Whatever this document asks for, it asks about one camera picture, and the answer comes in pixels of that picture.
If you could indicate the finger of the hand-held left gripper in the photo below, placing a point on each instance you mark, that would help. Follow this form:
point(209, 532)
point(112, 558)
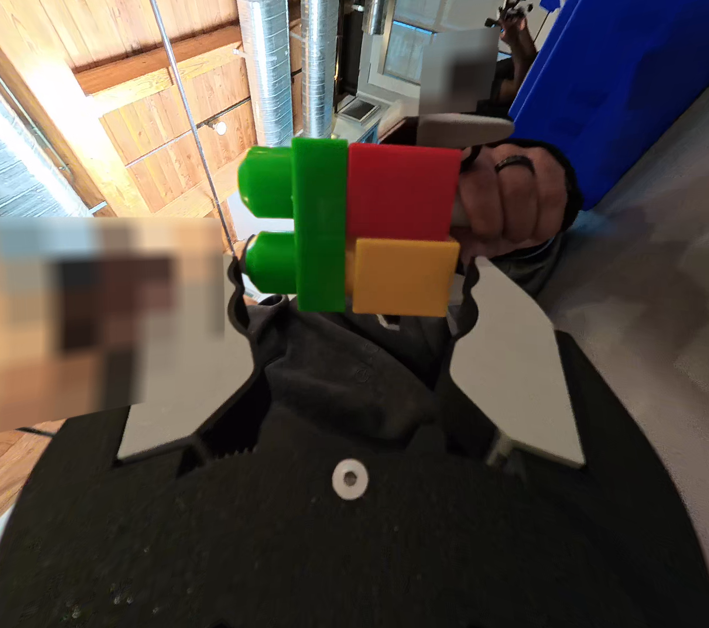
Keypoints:
point(465, 129)

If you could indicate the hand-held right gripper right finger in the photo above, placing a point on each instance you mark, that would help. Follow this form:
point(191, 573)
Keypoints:
point(515, 362)

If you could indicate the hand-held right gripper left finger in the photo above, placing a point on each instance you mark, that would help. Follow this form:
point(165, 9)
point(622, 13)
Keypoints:
point(194, 373)

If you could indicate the red tall toy block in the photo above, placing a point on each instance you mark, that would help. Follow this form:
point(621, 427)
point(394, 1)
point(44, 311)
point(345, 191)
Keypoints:
point(404, 190)

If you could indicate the yellow toy block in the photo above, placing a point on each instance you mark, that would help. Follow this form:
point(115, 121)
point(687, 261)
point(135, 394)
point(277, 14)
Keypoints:
point(407, 276)

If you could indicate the blue divided plastic bin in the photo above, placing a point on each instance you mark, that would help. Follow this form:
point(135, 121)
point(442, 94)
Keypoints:
point(620, 57)

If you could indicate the green two-stud toy block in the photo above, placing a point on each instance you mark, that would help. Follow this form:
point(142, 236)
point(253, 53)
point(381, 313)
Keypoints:
point(321, 223)

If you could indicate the grey desk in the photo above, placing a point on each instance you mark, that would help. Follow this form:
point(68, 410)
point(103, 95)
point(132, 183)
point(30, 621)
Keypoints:
point(637, 307)

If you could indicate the person's left hand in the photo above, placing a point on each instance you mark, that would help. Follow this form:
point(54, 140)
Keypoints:
point(515, 207)

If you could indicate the large silver air duct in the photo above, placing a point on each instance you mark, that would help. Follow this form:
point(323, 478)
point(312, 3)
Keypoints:
point(263, 30)

